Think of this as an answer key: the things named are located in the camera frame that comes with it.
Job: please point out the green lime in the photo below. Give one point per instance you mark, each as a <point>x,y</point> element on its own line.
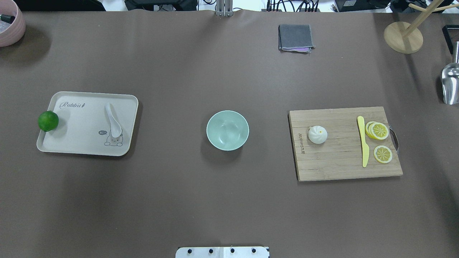
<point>48,121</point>

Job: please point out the light green bowl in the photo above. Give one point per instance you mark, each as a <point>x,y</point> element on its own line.
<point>227,130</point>

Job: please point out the pink bowl with ice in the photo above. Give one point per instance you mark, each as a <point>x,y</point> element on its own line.
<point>11,33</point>

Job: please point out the beige rabbit tray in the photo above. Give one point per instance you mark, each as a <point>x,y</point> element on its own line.
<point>84,127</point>

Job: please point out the aluminium frame post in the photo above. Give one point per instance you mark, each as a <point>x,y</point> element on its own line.
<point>224,8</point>

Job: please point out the grey folded cloth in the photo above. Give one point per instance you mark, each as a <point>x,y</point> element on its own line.
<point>295,38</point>

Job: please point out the metal scoop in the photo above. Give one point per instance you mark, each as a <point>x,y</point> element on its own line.
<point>450,79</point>

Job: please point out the wooden mug tree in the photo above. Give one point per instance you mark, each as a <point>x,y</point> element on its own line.
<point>405,37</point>

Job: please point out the wooden cutting board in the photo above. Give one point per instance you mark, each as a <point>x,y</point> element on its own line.
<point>340,157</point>

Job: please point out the yellow plastic knife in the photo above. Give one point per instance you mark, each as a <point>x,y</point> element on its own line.
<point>364,145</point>

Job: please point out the white ceramic spoon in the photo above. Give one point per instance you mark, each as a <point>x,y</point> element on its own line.
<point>115,127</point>

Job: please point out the lemon slice stack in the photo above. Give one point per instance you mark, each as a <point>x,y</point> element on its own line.
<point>376,130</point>

